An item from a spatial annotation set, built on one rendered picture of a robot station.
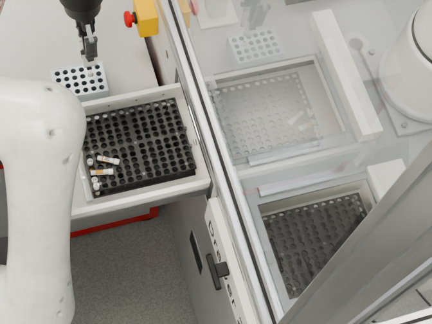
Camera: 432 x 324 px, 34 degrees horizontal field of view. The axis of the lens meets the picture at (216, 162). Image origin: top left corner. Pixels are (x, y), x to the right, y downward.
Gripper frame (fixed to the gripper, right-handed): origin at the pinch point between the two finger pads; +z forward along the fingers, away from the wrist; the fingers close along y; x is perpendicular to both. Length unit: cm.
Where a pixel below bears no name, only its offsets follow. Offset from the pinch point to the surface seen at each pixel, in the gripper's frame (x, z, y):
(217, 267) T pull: -11, -2, -56
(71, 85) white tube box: 5.0, 9.6, -1.6
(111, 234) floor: 1, 89, -13
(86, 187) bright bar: 8.5, 4.4, -30.0
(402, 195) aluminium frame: -14, -80, -74
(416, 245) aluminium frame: -15, -78, -79
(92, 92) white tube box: 0.9, 9.6, -4.7
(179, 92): -17.3, 2.4, -14.4
